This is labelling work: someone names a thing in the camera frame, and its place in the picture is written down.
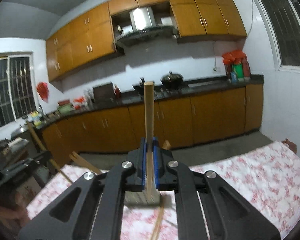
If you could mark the wooden chopstick group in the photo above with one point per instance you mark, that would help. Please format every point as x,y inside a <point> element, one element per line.
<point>156,230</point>
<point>149,129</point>

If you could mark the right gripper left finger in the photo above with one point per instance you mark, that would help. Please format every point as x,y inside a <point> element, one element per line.
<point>92,207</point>

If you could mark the orange plastic bag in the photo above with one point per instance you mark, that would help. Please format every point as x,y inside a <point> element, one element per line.
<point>79,102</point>

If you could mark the floral pink tablecloth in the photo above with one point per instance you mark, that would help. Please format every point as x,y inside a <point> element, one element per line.
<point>268,178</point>

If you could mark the green basin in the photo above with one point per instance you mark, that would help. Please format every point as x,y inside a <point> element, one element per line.
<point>65,108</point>

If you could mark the black countertop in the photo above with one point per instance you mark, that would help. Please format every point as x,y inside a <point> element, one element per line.
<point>152,93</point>

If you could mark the black wok with lid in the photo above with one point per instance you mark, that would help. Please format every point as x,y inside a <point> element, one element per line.
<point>172,81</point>

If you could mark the barred window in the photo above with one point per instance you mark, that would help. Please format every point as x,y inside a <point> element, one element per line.
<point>16,92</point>
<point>284,18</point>

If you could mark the yellow detergent bottle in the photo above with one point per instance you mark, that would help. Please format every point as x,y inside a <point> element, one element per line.
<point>36,118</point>

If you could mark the red plastic bag on wall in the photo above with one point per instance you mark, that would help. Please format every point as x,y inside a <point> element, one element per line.
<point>43,91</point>

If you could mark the black wok left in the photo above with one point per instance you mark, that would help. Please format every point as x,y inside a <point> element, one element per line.
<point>139,87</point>

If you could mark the wooden upper cabinets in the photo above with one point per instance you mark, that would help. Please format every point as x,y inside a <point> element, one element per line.
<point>105,30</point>

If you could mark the green perforated utensil holder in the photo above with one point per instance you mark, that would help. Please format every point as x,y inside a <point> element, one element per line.
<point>142,198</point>

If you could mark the steel range hood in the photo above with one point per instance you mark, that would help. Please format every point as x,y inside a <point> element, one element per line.
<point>144,24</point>

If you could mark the red bag over bottles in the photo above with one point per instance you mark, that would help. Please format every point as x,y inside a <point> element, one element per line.
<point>233,57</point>

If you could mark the right barred window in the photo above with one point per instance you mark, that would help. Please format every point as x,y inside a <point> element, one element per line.
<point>284,18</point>

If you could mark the person left hand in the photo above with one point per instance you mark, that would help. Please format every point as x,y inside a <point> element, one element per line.
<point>12,208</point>

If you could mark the green bottle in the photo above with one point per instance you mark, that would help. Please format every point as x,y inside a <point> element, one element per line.
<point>238,69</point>

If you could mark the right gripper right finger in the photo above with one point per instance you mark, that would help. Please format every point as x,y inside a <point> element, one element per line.
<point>207,206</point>

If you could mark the left barred window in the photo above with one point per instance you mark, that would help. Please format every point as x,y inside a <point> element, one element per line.
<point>16,92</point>

